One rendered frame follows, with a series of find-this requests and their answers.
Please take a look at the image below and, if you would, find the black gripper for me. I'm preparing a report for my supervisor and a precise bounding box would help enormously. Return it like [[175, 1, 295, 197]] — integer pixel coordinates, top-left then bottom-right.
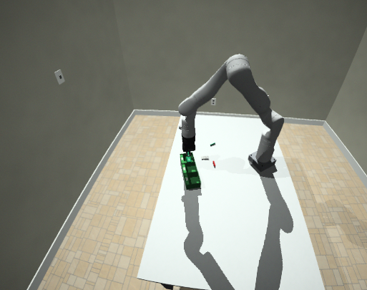
[[179, 125, 196, 155]]

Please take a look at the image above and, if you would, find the green bin rack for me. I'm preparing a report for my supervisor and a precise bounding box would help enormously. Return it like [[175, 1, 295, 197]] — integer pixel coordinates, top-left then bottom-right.
[[180, 153, 201, 190]]

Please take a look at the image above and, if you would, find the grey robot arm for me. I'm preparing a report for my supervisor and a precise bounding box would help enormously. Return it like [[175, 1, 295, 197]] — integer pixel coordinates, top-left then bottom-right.
[[178, 54, 284, 163]]

